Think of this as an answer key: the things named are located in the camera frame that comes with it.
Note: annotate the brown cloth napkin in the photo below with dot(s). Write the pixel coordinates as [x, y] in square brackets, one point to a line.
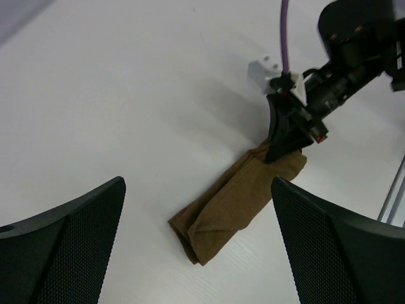
[229, 205]

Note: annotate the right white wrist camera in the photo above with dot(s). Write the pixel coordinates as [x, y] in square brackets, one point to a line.
[261, 71]

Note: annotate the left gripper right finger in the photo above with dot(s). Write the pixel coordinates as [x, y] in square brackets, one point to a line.
[337, 255]

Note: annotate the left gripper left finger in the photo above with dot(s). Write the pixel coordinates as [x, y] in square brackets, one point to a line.
[61, 255]

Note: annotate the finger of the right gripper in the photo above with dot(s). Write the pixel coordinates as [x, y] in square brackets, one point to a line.
[284, 135]

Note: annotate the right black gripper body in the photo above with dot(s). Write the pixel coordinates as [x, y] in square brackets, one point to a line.
[327, 88]

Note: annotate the right side aluminium rail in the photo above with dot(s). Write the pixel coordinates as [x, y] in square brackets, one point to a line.
[392, 211]

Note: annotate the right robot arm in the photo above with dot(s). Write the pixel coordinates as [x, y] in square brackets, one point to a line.
[362, 39]

